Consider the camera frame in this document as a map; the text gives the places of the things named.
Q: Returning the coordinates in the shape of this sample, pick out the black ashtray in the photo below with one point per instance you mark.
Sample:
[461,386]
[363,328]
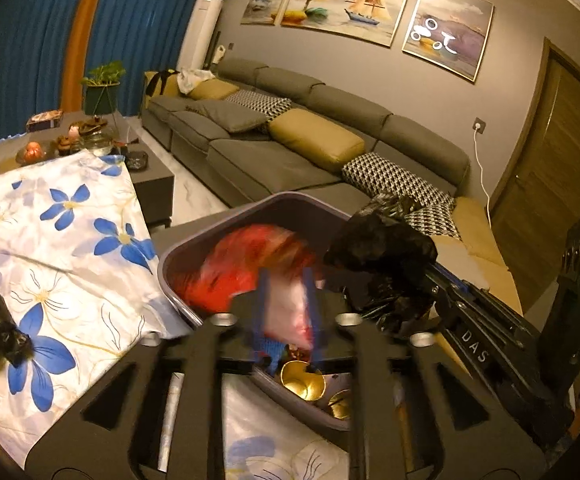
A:
[137,160]

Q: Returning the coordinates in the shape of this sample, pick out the brown figurine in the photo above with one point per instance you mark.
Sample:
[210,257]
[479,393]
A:
[67,143]

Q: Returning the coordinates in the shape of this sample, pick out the dark tea tray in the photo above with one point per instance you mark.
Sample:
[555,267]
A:
[92,126]

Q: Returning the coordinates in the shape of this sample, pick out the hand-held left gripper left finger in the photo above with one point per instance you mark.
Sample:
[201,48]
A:
[262,310]

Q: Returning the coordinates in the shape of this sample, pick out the red plastic wrapper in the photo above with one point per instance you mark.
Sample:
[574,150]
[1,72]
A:
[230,270]

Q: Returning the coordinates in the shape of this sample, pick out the grey coffee table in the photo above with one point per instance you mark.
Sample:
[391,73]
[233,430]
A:
[155,180]

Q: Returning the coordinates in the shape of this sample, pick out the black garment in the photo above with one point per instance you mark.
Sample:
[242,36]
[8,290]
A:
[160,82]

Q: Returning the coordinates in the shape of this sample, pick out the grey plastic bin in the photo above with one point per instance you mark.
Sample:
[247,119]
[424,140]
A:
[280,210]

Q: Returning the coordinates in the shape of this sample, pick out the orange ornament on dish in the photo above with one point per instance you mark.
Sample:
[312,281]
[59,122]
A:
[33,152]

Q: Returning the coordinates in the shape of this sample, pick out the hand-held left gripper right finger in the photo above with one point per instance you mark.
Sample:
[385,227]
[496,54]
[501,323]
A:
[317,320]

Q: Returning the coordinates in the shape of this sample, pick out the orange curtain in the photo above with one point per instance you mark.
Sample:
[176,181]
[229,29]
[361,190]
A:
[87,35]

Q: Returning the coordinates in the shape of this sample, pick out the grey sofa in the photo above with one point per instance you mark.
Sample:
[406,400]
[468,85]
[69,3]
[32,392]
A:
[270,160]

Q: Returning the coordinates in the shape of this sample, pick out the blue curtain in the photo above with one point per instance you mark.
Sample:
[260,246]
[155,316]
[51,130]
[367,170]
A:
[20,35]
[140,20]

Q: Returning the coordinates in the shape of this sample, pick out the small mustard cushion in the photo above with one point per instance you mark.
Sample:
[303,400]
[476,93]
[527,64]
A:
[213,90]

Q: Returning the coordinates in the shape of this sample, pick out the large mustard cushion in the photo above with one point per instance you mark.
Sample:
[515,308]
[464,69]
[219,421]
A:
[315,140]

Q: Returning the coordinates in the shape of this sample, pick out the houndstooth cushion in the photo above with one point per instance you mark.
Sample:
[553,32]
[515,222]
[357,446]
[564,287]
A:
[437,222]
[262,104]
[389,175]

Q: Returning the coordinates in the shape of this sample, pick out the tree and sailboat painting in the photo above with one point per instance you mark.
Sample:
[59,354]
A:
[345,5]

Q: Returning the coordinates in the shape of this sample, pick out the white paper roll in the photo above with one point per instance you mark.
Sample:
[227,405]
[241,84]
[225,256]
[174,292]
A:
[219,53]

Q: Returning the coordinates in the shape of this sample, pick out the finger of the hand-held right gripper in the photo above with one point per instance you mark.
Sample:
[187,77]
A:
[449,281]

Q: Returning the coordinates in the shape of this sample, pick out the flat printed box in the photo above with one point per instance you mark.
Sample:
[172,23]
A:
[45,121]

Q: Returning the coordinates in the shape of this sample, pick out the purple sky painting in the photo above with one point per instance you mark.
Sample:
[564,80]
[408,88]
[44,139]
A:
[449,30]

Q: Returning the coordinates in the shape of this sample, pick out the tan seat cushion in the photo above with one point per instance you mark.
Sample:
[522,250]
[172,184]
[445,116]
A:
[479,255]

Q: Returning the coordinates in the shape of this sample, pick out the white floor air conditioner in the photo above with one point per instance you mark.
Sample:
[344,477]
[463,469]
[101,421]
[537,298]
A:
[199,30]

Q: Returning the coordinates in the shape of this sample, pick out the white garment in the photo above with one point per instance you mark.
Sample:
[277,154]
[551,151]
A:
[195,80]

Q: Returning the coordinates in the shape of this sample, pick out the potted plant in dark pot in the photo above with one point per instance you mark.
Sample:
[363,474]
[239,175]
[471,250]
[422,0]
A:
[101,90]

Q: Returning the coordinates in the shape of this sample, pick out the blue floral tablecloth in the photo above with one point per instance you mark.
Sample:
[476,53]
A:
[45,240]

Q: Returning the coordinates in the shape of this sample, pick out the red paper cup gold inside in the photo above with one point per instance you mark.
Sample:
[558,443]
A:
[300,385]

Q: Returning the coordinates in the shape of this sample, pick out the grey cushion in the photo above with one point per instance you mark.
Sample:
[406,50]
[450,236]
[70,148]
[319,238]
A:
[232,116]

